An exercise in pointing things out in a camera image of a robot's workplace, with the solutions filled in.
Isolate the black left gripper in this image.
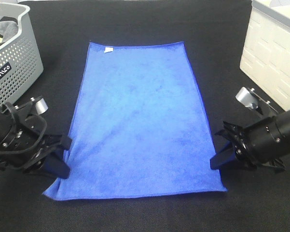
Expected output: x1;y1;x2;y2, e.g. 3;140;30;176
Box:
0;101;72;179

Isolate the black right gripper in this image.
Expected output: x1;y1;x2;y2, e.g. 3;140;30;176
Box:
210;117;285;173

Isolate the blue microfiber towel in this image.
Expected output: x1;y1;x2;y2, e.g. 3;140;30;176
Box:
44;42;226;201

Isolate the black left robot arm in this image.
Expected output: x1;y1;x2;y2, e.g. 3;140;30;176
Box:
0;102;72;179

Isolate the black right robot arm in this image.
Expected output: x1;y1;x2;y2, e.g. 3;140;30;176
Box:
210;110;290;172

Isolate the grey perforated plastic basket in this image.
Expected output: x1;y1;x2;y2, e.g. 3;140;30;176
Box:
0;2;43;105

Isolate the white plastic storage bin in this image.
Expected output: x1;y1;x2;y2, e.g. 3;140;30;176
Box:
240;0;290;111

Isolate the white towel label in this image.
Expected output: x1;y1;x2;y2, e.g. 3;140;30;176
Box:
104;47;113;53

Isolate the grey cloth in basket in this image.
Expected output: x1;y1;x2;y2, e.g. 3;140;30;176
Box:
0;21;18;43

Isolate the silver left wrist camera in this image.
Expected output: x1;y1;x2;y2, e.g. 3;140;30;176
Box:
30;96;48;115

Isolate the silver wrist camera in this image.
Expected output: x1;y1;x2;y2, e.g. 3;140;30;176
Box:
235;87;279;116
30;96;48;115

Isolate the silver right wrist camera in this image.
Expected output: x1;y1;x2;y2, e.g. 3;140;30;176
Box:
235;87;279;116

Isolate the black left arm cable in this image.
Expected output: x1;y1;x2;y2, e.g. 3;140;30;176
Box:
2;102;49;155

